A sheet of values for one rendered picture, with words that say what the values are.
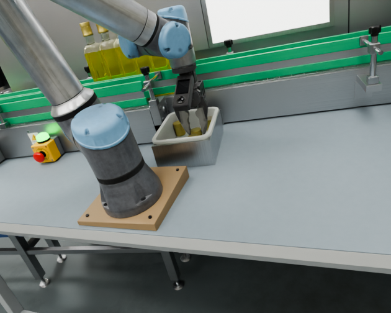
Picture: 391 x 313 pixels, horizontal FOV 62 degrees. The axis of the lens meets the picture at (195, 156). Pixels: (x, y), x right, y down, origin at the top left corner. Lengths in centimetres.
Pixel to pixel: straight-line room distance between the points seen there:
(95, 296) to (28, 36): 129
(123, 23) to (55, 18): 81
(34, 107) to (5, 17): 57
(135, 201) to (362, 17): 96
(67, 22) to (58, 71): 69
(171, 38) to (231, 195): 37
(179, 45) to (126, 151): 25
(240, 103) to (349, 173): 46
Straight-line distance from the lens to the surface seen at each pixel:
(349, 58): 112
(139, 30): 71
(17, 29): 78
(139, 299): 164
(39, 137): 125
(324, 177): 80
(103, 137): 68
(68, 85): 80
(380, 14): 131
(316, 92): 111
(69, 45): 148
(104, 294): 174
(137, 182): 74
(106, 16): 69
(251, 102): 111
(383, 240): 66
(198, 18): 125
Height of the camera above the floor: 120
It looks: 27 degrees down
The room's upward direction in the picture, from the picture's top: 13 degrees counter-clockwise
